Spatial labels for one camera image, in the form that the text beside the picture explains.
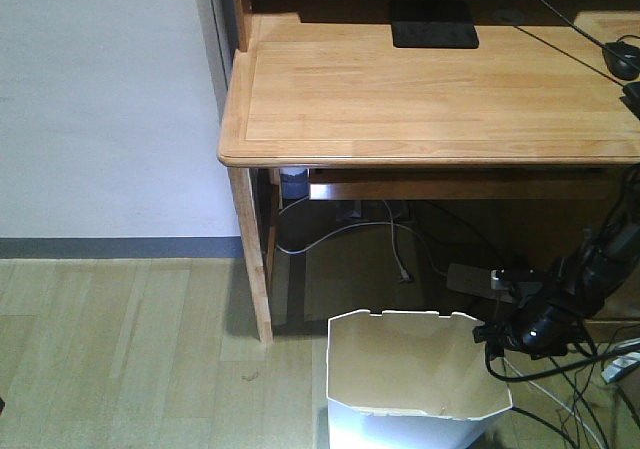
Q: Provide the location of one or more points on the white power strip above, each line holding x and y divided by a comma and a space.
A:
476, 281

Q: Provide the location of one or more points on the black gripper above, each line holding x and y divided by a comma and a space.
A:
540, 326

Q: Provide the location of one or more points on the black monitor stand base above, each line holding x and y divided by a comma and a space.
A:
432, 24

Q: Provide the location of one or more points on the black computer mouse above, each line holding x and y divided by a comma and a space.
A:
621, 59

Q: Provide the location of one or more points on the black object desk edge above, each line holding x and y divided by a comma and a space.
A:
631, 96

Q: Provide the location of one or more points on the wooden desk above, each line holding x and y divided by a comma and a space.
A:
530, 114

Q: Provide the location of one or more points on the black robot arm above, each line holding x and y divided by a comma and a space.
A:
600, 265

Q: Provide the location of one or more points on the white trash bin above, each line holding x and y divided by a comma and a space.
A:
403, 379

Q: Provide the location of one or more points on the grey cylinder under desk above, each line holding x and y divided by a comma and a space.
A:
294, 182

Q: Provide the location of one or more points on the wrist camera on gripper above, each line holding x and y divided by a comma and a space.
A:
516, 280

